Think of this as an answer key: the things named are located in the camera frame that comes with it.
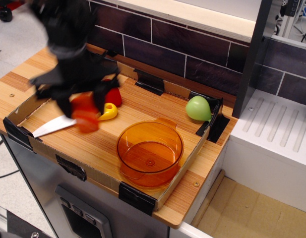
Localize dark grey right upright panel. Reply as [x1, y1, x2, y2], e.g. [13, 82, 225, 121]
[233, 0, 280, 118]

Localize orange salmon sushi toy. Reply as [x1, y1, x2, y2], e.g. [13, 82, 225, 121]
[70, 93, 99, 133]

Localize green toy pear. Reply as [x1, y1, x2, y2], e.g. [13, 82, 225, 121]
[185, 96, 212, 122]

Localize white toy sink drainboard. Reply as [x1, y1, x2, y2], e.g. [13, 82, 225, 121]
[223, 90, 306, 212]

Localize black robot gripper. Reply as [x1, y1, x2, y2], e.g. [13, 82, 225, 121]
[30, 50, 120, 118]

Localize yellow handled white toy knife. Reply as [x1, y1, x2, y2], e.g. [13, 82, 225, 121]
[32, 103, 118, 138]

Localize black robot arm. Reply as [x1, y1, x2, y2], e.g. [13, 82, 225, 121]
[28, 0, 120, 118]

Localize orange transparent plastic pot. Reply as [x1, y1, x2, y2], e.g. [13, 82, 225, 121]
[117, 118, 184, 187]

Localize cardboard fence with black tape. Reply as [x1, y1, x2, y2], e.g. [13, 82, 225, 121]
[0, 50, 236, 226]

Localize black caster wheel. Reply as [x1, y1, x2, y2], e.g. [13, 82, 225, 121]
[0, 6, 12, 22]

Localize red toy bell pepper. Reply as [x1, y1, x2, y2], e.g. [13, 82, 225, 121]
[101, 79, 122, 107]

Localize grey toy oven front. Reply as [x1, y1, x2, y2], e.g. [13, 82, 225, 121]
[55, 184, 113, 238]

